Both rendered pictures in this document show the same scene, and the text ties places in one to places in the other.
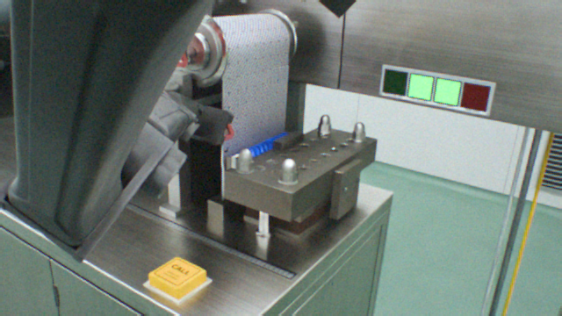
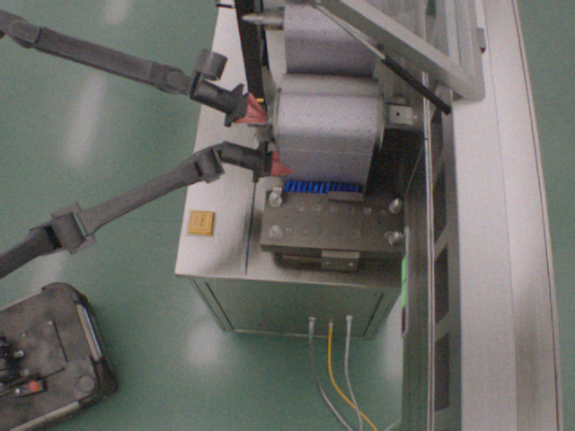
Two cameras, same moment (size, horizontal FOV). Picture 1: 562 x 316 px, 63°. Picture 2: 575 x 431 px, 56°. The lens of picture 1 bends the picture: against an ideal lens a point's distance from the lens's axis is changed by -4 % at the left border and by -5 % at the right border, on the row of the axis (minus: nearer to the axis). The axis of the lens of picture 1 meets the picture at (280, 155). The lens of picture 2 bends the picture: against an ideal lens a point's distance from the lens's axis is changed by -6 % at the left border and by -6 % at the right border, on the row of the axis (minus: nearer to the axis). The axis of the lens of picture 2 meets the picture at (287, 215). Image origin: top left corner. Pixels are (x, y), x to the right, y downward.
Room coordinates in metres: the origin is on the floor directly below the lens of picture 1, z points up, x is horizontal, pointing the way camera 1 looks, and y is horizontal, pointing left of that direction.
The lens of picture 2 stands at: (0.64, -0.55, 2.46)
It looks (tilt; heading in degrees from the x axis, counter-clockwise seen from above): 67 degrees down; 66
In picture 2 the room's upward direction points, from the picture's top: 5 degrees counter-clockwise
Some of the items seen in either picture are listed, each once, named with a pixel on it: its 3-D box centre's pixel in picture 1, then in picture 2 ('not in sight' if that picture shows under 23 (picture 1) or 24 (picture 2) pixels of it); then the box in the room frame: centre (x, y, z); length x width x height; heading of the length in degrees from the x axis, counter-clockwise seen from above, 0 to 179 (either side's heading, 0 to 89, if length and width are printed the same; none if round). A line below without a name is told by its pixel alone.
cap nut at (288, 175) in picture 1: (288, 170); (275, 230); (0.83, -0.02, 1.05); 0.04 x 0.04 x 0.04
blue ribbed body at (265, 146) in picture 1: (262, 149); (323, 188); (1.01, 0.04, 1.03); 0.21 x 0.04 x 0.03; 148
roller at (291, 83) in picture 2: not in sight; (329, 97); (1.12, 0.21, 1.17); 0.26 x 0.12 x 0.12; 148
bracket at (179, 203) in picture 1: (173, 145); (269, 144); (0.94, 0.22, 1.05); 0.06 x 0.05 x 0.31; 148
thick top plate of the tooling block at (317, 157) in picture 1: (308, 165); (336, 224); (0.99, -0.07, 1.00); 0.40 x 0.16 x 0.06; 148
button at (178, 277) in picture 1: (177, 277); (200, 222); (0.67, 0.16, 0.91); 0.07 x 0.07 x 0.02; 58
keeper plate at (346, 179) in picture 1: (347, 188); (339, 261); (0.95, -0.15, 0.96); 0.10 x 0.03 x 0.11; 148
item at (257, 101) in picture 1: (256, 112); (324, 168); (1.02, 0.06, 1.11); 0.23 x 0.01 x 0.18; 148
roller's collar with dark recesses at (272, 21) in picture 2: not in sight; (276, 18); (1.06, 0.40, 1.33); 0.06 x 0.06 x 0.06; 58
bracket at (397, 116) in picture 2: not in sight; (400, 116); (1.20, 0.01, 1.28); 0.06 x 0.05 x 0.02; 148
